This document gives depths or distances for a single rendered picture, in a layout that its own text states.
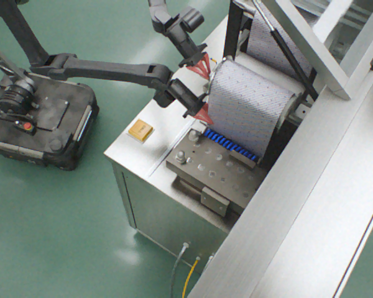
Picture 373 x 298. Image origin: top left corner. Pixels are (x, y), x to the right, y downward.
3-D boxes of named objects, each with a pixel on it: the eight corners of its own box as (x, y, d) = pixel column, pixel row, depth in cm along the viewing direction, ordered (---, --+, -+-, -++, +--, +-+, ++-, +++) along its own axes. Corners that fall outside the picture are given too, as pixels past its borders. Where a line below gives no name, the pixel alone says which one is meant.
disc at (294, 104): (295, 107, 141) (304, 83, 128) (296, 107, 141) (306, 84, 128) (273, 141, 137) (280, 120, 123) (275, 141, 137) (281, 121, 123)
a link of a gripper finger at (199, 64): (198, 84, 144) (181, 63, 140) (210, 71, 147) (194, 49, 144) (211, 81, 138) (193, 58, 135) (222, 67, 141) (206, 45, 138)
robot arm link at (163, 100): (153, 80, 141) (160, 63, 146) (137, 96, 149) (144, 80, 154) (182, 99, 145) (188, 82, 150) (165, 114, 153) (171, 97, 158)
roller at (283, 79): (242, 67, 158) (246, 45, 148) (303, 100, 151) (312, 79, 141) (224, 89, 153) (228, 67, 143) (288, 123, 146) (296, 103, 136)
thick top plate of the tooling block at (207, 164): (190, 136, 160) (191, 127, 155) (285, 192, 149) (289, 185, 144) (165, 167, 153) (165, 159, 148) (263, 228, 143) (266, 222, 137)
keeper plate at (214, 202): (203, 198, 154) (205, 185, 145) (227, 213, 152) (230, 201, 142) (199, 203, 153) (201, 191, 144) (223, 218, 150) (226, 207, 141)
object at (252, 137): (206, 127, 157) (209, 97, 141) (262, 159, 151) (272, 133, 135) (206, 128, 157) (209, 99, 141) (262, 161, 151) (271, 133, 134)
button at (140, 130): (138, 121, 171) (138, 117, 169) (153, 129, 169) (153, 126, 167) (128, 133, 168) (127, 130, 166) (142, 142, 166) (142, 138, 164)
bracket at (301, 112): (299, 106, 131) (301, 102, 129) (316, 115, 129) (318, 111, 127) (291, 117, 129) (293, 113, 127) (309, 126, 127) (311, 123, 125)
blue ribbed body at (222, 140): (208, 131, 157) (209, 125, 154) (259, 160, 151) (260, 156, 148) (202, 137, 155) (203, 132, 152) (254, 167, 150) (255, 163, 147)
